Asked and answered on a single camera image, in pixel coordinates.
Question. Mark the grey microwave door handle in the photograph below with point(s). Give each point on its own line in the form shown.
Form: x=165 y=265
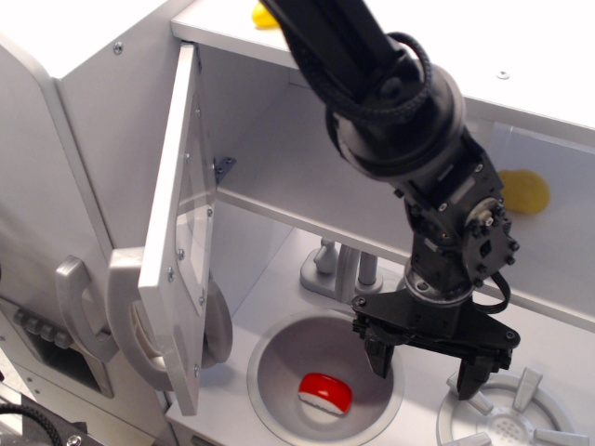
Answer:
x=122 y=294

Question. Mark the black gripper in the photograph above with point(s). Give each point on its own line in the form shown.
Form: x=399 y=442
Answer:
x=464 y=330

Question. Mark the grey ice dispenser panel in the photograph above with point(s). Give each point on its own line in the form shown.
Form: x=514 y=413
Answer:
x=46 y=349

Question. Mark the grey toy kitchen unit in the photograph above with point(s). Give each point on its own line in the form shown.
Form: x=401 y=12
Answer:
x=86 y=88

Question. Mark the grey stove burner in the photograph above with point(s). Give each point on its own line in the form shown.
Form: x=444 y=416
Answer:
x=509 y=409

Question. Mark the yellow toy lemon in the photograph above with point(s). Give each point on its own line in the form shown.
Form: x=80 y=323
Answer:
x=524 y=191

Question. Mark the yellow toy on top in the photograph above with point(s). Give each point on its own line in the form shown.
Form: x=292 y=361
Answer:
x=262 y=18

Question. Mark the grey toy phone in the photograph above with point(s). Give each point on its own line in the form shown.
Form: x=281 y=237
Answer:
x=218 y=336

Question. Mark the grey toy faucet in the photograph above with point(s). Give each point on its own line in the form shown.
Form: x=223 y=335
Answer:
x=340 y=273

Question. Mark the white microwave door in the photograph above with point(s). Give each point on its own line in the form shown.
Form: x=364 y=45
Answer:
x=175 y=267

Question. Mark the red toy sushi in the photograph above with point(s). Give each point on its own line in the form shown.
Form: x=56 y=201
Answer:
x=325 y=392

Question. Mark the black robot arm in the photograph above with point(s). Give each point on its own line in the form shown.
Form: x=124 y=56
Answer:
x=398 y=118

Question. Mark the silver sink bowl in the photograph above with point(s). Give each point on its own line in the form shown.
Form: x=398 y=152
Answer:
x=320 y=341

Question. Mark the grey fridge door handle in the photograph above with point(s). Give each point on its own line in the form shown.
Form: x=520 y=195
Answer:
x=72 y=281

